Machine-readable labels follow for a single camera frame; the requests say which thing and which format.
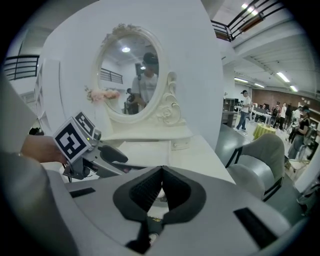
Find white dressing table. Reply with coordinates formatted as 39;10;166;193
41;133;237;186

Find person's left forearm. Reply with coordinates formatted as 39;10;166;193
19;134;69;165

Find white vase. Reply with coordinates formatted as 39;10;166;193
94;101;113;137

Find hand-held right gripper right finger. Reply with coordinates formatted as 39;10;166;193
149;165;294;256

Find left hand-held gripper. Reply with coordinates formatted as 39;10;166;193
52;111;146;181

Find white carved oval mirror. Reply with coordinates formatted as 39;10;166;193
90;23;187;127

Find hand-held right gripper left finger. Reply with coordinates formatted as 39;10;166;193
65;165;163;248

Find black mezzanine railing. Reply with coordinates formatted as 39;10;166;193
211;0;286;42

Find pink flower bouquet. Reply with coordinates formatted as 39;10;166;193
84;86;121;103

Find grey cabinet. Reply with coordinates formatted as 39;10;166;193
222;97;241;127

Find grey upholstered chair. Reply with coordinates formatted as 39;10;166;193
224;133;286;202

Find green cloth round table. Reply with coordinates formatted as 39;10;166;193
252;122;277;141

